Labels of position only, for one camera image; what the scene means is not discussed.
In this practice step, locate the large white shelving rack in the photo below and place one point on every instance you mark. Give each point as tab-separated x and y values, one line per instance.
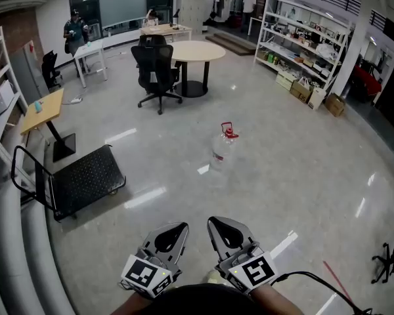
302	41

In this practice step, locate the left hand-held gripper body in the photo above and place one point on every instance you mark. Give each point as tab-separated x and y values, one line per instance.
141	272

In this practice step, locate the grey entrance steps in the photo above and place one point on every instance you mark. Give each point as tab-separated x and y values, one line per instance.
233	43

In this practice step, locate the white rectangular table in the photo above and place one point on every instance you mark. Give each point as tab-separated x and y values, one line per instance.
90	49

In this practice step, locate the clear water jug red cap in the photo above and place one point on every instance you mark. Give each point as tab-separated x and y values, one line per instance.
221	149

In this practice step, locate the white power strip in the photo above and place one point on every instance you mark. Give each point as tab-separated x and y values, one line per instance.
76	100

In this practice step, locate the person's left forearm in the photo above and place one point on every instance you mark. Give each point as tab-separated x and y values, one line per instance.
131	305

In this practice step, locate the long wooden desk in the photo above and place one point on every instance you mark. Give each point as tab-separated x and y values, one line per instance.
165	29

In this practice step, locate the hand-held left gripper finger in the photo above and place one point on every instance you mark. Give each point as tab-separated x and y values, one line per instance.
152	236
182	241

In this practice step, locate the black armless office chair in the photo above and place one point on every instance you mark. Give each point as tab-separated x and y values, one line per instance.
50	69

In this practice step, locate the black desk lamp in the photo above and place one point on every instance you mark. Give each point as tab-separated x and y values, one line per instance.
176	20

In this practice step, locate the teal bottle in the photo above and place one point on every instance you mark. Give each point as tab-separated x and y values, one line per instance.
38	107

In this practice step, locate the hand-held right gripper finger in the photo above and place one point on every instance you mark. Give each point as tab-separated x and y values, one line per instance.
246	235
212	235

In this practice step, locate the white locker cabinet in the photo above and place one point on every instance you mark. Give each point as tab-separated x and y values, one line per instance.
190	8

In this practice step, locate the red sofa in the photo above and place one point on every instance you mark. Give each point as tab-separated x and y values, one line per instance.
366	82

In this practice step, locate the round beige table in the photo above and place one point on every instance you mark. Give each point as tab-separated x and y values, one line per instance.
200	49

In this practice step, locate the small wooden side table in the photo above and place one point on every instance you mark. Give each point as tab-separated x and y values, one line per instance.
44	110

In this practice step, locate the closed brown cardboard box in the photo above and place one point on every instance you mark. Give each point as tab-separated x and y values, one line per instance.
335	105

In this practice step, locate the person's light shoe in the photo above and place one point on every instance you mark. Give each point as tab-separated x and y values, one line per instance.
213	277

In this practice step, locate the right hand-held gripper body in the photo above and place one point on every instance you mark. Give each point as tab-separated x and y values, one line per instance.
254	271

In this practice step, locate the clothes rack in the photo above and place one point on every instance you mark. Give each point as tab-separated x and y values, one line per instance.
224	5

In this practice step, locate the person's right forearm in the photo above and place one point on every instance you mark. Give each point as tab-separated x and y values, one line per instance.
275	302

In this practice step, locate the white storage crate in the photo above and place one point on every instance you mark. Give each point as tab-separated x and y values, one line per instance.
285	80

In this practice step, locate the white metal shelf rack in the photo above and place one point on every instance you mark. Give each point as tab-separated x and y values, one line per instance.
5	77

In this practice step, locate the person's black shirt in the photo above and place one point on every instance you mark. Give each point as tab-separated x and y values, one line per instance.
200	300

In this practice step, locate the white carton box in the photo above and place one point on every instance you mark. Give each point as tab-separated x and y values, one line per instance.
316	99

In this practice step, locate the open brown cardboard box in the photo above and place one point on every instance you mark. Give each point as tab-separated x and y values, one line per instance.
300	92

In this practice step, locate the black mesh office chair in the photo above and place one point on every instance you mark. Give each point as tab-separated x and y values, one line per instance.
156	67

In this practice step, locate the black platform cart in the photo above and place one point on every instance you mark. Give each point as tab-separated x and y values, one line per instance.
85	172

